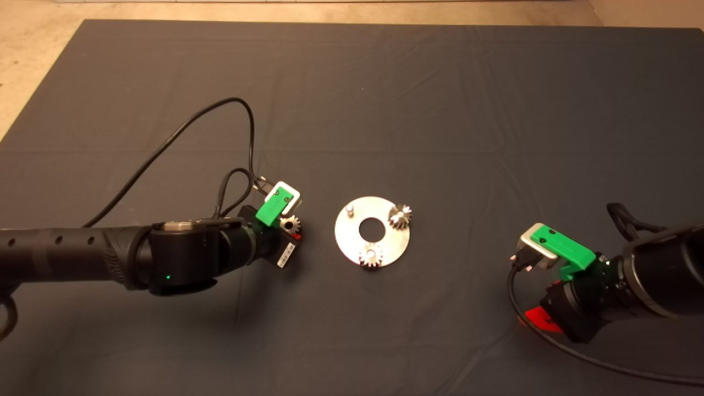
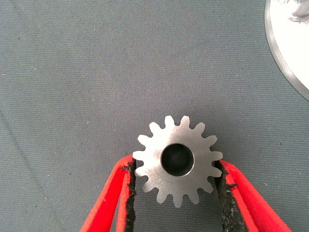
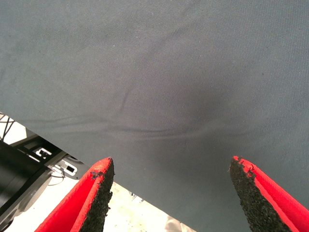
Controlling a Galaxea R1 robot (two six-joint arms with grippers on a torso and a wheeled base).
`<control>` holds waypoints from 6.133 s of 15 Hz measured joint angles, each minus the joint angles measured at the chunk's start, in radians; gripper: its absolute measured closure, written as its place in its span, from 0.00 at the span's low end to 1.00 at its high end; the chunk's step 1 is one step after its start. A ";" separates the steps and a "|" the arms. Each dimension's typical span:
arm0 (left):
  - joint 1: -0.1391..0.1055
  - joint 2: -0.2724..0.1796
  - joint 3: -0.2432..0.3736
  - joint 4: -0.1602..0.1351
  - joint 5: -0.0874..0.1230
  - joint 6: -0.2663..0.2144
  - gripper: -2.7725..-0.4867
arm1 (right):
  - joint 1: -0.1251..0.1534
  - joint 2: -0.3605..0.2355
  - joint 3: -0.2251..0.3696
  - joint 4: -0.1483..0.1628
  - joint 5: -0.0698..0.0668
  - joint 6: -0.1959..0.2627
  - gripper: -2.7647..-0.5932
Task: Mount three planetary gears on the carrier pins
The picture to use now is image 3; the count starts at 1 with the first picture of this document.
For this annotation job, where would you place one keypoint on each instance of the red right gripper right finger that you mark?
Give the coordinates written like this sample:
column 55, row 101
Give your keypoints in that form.
column 270, row 205

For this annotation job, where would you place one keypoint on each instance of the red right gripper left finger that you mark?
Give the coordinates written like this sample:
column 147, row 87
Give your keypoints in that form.
column 72, row 207

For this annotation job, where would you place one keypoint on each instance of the dark grey robot chassis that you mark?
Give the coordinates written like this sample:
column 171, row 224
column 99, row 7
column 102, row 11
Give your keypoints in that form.
column 70, row 164

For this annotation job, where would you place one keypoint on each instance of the black robot torso joint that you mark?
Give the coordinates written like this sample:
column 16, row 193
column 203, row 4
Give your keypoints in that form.
column 14, row 176

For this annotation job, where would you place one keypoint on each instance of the dark grey table cloth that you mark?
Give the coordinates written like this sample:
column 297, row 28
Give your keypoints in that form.
column 169, row 72

